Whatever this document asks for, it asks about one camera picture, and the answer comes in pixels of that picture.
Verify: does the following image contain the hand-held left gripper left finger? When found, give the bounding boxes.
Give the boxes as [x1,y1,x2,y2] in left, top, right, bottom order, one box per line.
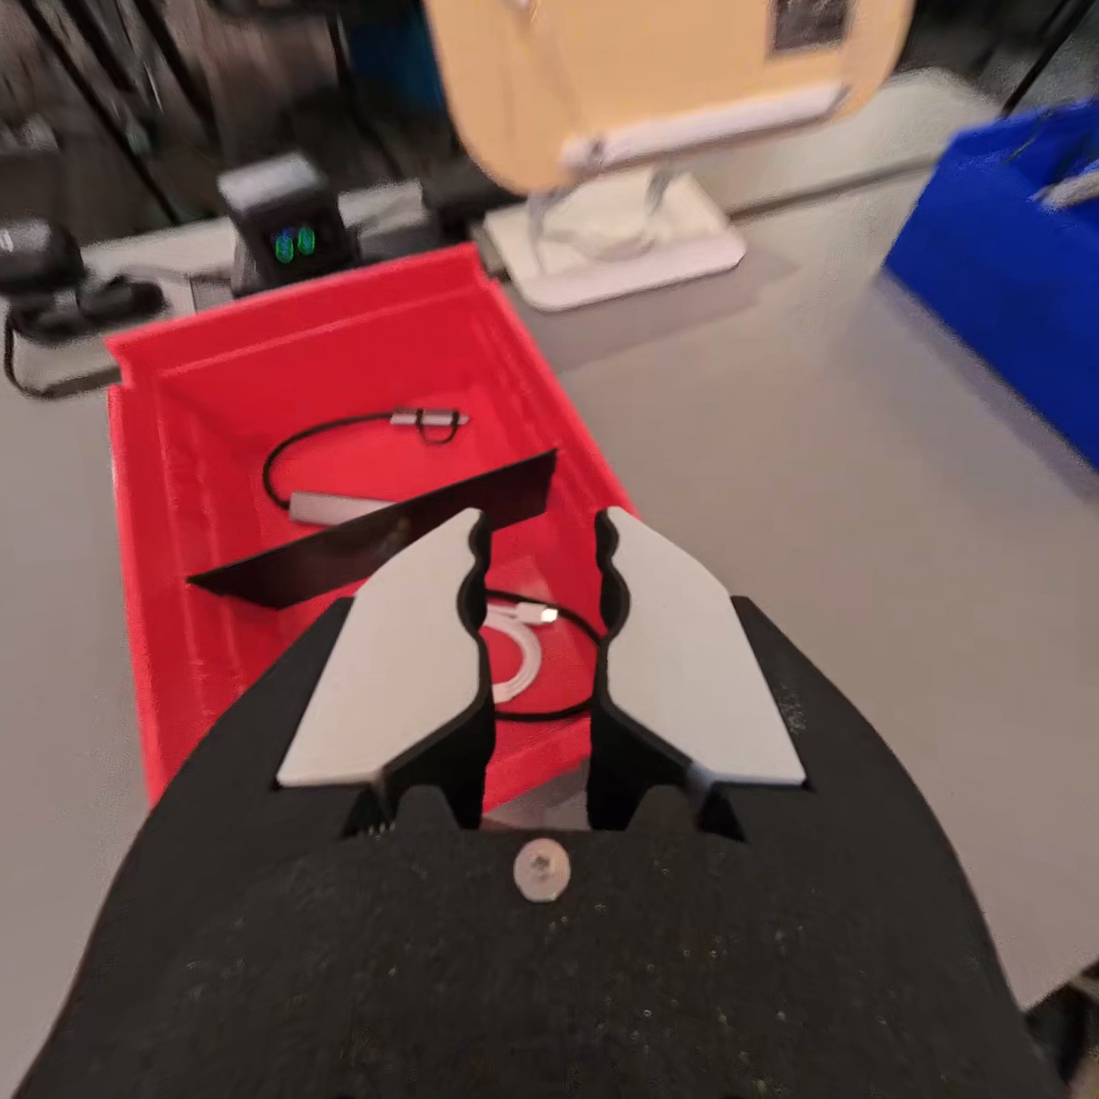
[275,506,499,832]

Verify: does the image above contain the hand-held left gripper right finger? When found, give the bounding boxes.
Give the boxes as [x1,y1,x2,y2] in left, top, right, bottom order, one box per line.
[587,504,810,832]

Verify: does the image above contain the black cable with orange plug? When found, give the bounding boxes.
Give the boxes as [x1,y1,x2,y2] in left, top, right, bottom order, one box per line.
[482,587,604,722]

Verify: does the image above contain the red plastic bin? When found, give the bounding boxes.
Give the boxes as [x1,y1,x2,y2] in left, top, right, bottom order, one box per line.
[104,242,639,812]

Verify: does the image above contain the blue plastic bin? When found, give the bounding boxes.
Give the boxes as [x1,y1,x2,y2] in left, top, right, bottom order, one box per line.
[883,98,1099,471]

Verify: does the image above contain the grey desk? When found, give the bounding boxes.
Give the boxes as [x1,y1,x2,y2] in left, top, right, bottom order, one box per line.
[0,68,1099,1014]

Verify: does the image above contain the black bin divider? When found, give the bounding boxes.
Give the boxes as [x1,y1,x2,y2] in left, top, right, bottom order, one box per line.
[184,447,560,611]

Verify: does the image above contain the small black toy robot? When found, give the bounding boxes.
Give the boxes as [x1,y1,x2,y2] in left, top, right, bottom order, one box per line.
[216,154,347,297]

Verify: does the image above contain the black case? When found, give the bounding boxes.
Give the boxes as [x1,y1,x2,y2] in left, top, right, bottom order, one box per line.
[420,158,526,234]

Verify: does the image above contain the black electronic device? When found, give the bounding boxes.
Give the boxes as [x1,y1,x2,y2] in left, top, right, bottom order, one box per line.
[0,218,168,400]

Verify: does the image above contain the wooden book stand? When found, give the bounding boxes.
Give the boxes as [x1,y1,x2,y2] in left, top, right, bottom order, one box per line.
[425,0,916,312]

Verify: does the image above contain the white charging cable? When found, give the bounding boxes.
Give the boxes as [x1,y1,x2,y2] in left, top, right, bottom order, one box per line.
[481,601,561,707]

